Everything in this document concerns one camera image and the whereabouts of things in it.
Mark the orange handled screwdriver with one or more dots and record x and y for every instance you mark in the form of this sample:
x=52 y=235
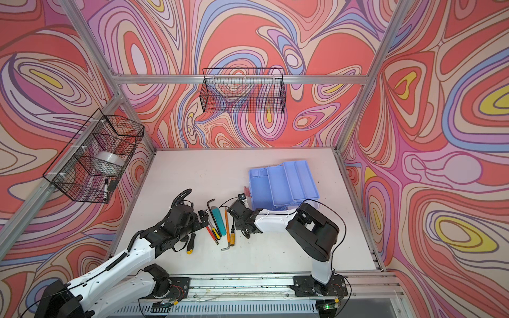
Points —
x=230 y=230

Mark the white and blue tool box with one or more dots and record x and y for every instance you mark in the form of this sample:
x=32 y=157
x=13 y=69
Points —
x=282 y=187

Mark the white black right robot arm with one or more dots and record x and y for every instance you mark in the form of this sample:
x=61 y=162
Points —
x=313 y=231

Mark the black wire basket left wall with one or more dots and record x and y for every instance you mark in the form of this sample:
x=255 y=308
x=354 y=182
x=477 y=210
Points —
x=81 y=177

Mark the aluminium front rail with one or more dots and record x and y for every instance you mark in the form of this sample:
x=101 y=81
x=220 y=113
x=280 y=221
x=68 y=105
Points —
x=237 y=287

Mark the black hex key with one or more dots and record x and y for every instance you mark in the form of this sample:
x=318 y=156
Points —
x=214 y=222

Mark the silver tape roll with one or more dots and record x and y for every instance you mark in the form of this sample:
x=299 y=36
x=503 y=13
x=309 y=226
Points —
x=110 y=158

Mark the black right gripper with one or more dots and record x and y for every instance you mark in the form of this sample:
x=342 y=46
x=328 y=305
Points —
x=238 y=225

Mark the black wire basket back wall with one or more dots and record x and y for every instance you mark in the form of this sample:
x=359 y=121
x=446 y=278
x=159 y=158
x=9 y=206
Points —
x=243 y=90

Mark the black yellow ratchet wrench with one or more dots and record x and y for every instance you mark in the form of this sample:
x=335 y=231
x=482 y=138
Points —
x=216 y=233

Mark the red handled screwdriver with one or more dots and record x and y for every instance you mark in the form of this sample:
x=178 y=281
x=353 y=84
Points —
x=212 y=234

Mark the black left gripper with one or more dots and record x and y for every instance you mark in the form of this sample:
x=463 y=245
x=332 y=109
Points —
x=205 y=220

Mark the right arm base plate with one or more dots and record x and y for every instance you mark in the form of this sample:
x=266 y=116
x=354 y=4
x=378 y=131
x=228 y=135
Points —
x=306 y=286

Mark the black wire basket wall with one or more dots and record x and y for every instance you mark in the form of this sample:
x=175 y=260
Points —
x=81 y=177
x=243 y=90

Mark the aluminium corner frame post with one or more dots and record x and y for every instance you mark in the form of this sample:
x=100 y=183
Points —
x=395 y=24

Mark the black marker pen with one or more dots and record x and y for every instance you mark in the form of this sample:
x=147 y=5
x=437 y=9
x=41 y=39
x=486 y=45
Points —
x=105 y=190

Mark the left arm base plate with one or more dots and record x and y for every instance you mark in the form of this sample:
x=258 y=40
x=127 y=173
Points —
x=173 y=288

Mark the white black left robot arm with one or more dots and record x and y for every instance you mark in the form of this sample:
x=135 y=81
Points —
x=128 y=276

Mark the teal utility knife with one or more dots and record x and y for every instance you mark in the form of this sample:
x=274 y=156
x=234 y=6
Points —
x=219 y=219

